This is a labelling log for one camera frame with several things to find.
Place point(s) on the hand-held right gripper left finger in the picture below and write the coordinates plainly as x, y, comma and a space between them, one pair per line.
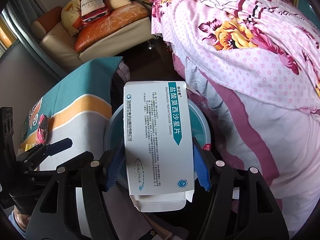
113, 172

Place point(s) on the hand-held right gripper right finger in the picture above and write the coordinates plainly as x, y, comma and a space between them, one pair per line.
202, 172

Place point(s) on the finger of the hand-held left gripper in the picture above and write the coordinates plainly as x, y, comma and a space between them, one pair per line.
61, 145
30, 158

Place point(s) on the pink snack wrapper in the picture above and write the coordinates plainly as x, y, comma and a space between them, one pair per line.
41, 135

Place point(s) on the teal plastic basin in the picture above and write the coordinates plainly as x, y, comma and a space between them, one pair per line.
198, 122

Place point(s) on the white medicine box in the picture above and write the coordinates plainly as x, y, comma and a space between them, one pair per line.
157, 135

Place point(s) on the person's left hand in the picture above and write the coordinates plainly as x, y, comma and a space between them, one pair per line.
22, 222

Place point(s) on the cream armchair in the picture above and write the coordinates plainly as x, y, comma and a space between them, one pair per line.
57, 42

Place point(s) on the pink floral blanket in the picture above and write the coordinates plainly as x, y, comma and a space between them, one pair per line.
250, 55

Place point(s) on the yellow plush pillow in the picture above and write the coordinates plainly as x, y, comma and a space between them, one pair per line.
70, 17

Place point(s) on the orange back cushion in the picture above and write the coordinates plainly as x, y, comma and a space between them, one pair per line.
50, 17

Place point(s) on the orange seat cushion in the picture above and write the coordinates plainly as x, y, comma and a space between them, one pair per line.
112, 22

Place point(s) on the red bottle-shaped pillow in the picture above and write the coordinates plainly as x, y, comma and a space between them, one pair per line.
93, 5

